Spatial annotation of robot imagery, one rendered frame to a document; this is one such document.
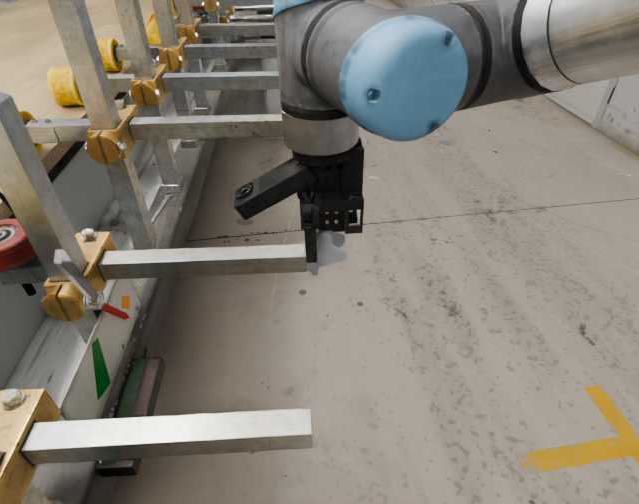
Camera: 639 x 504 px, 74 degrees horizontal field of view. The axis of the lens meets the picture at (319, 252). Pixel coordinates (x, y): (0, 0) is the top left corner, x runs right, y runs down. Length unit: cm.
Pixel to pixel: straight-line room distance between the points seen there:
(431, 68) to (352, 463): 118
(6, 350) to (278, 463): 79
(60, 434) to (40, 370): 38
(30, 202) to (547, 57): 53
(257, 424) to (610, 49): 44
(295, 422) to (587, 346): 151
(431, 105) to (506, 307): 156
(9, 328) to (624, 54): 91
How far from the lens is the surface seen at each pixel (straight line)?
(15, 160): 56
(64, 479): 68
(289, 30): 46
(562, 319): 193
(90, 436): 53
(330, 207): 54
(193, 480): 140
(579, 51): 39
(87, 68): 76
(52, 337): 96
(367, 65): 34
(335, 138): 49
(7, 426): 56
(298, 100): 47
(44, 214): 59
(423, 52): 35
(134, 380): 72
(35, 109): 117
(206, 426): 49
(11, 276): 74
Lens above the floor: 125
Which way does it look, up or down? 39 degrees down
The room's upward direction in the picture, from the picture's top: straight up
